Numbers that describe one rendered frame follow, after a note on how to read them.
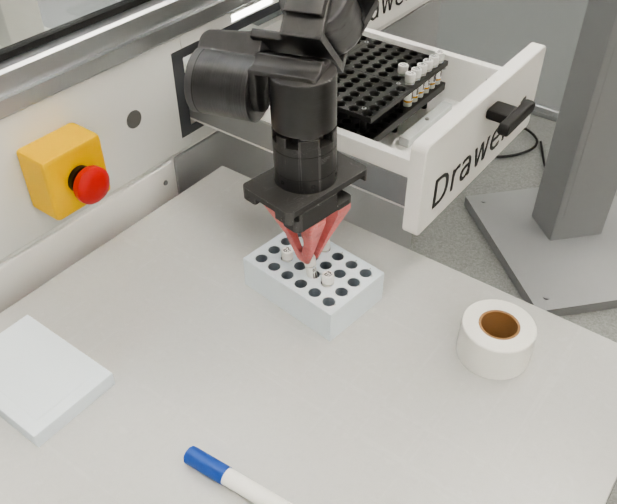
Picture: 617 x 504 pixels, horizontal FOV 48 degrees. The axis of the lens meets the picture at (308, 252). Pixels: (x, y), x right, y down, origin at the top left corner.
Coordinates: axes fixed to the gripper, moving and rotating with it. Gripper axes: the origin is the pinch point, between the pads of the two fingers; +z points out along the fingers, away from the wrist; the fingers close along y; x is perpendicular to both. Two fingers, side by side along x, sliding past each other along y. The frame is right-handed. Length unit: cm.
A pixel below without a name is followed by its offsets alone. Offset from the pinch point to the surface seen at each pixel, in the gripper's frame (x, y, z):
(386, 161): 0.1, -11.4, -5.4
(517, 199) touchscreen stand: -41, -125, 80
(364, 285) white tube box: 5.2, -2.8, 3.1
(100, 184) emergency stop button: -17.7, 11.7, -5.5
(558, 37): -66, -181, 55
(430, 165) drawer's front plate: 5.5, -11.6, -7.3
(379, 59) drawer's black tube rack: -13.9, -26.1, -7.1
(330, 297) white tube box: 3.9, 0.8, 3.1
